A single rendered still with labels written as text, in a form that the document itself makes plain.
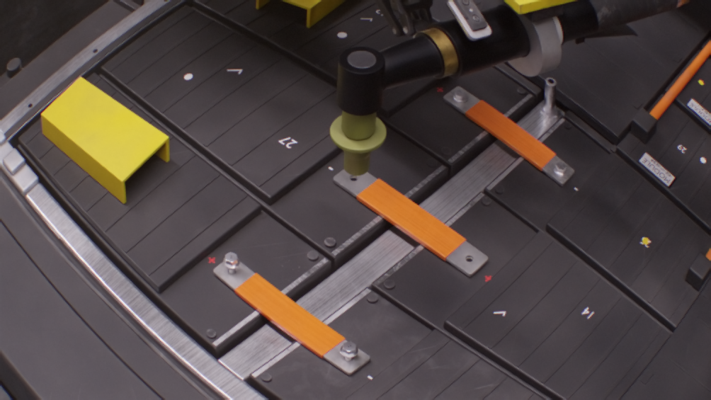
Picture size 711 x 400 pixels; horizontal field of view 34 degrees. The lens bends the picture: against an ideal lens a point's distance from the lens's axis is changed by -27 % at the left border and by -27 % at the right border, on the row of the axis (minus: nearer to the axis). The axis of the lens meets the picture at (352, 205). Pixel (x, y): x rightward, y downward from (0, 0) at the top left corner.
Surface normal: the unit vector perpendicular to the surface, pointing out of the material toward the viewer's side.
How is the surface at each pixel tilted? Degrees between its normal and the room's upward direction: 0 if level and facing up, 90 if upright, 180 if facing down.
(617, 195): 0
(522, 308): 0
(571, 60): 0
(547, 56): 86
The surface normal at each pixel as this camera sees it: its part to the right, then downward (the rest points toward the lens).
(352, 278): 0.04, -0.68
